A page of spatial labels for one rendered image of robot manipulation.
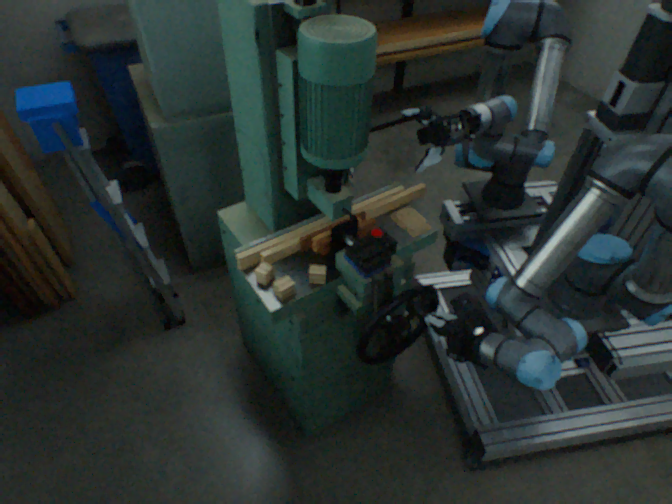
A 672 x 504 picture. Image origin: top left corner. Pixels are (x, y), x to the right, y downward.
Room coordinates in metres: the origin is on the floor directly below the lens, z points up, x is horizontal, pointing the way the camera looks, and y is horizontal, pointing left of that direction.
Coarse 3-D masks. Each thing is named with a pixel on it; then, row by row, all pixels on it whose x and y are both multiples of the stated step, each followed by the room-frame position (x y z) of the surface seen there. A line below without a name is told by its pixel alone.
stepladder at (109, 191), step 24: (24, 96) 1.35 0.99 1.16; (48, 96) 1.36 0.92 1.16; (72, 96) 1.38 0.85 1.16; (24, 120) 1.27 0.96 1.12; (48, 120) 1.29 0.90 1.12; (72, 120) 1.32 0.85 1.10; (48, 144) 1.28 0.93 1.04; (72, 144) 1.30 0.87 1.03; (72, 168) 1.29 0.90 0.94; (96, 168) 1.44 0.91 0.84; (96, 192) 1.30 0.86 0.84; (120, 216) 1.34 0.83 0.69; (120, 240) 1.31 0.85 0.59; (144, 240) 1.40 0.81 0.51; (144, 264) 1.32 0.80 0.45; (144, 288) 1.31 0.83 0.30
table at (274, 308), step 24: (384, 216) 1.15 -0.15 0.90; (360, 240) 1.03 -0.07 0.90; (408, 240) 1.04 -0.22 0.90; (432, 240) 1.08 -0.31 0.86; (288, 264) 0.92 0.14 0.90; (264, 288) 0.83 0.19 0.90; (312, 288) 0.83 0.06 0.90; (336, 288) 0.87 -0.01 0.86; (264, 312) 0.78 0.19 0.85; (288, 312) 0.78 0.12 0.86; (360, 312) 0.80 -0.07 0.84
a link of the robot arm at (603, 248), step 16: (592, 240) 0.91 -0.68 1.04; (608, 240) 0.91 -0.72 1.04; (576, 256) 0.90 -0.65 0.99; (592, 256) 0.86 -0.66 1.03; (608, 256) 0.85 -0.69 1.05; (624, 256) 0.84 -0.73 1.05; (576, 272) 0.87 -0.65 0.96; (592, 272) 0.84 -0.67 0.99; (608, 272) 0.83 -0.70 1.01; (592, 288) 0.84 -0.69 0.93; (608, 288) 0.80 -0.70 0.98
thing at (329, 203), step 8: (320, 176) 1.12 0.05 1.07; (312, 184) 1.08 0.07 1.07; (320, 184) 1.08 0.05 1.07; (312, 192) 1.08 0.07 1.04; (320, 192) 1.05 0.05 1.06; (328, 192) 1.04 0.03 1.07; (344, 192) 1.05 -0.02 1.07; (312, 200) 1.08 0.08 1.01; (320, 200) 1.05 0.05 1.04; (328, 200) 1.01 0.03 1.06; (336, 200) 1.01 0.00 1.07; (344, 200) 1.02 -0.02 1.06; (320, 208) 1.05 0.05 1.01; (328, 208) 1.01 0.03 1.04; (336, 208) 1.00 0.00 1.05; (328, 216) 1.01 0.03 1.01; (336, 216) 1.00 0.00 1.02; (344, 216) 1.02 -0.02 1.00
